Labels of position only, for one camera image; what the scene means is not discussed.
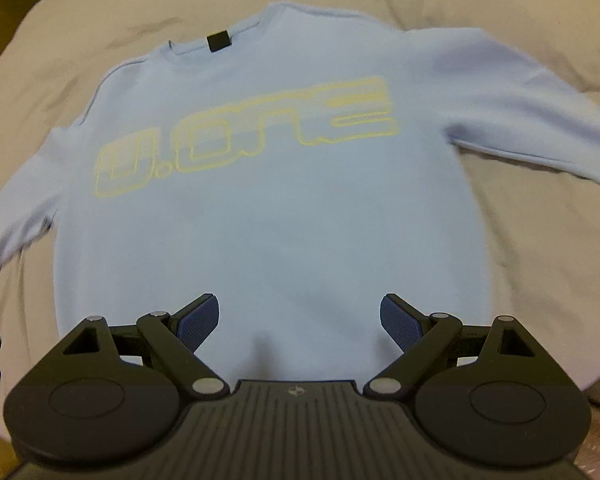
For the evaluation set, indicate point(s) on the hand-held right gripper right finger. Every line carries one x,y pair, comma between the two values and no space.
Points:
402,325

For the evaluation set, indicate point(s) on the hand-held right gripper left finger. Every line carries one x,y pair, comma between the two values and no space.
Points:
199,325

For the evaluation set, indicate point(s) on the light blue sweatshirt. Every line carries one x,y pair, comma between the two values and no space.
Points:
280,210

